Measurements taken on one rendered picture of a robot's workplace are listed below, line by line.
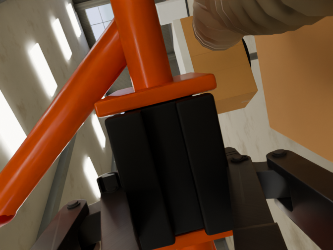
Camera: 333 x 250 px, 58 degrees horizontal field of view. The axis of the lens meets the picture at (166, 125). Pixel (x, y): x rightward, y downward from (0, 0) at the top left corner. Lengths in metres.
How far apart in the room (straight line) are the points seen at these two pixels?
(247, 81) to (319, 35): 1.69
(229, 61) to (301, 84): 1.68
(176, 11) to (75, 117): 8.06
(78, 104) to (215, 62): 1.80
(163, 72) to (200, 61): 1.80
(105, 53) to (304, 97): 0.19
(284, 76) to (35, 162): 0.24
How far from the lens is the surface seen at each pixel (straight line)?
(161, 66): 0.15
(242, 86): 1.93
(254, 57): 2.21
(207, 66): 1.94
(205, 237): 0.17
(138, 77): 0.15
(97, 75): 0.17
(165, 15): 8.20
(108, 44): 0.17
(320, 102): 0.28
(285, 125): 0.35
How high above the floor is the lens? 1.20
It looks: level
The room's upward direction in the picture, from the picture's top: 104 degrees counter-clockwise
